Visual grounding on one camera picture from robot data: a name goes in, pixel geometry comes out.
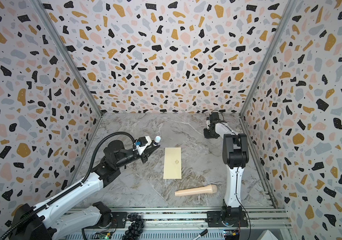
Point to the black marker pen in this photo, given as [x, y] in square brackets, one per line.
[200, 235]

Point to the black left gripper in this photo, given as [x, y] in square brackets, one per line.
[148, 153]

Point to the aluminium corner post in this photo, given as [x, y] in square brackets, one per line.
[43, 15]
[269, 54]

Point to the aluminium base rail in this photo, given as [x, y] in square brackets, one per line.
[185, 223]

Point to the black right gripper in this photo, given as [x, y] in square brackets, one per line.
[210, 132]

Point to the aluminium corner post left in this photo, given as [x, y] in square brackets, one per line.
[43, 15]

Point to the black bead cluster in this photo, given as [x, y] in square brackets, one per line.
[136, 227]

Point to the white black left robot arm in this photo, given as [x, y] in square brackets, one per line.
[48, 220]

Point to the aluminium corner post right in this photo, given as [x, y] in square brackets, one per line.
[269, 54]

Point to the cream paper envelope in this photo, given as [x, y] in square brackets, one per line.
[172, 164]

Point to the beige toy microphone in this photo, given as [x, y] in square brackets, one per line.
[209, 189]

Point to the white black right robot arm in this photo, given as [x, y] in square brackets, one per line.
[235, 155]

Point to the blue white glue stick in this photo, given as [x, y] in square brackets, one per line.
[156, 140]

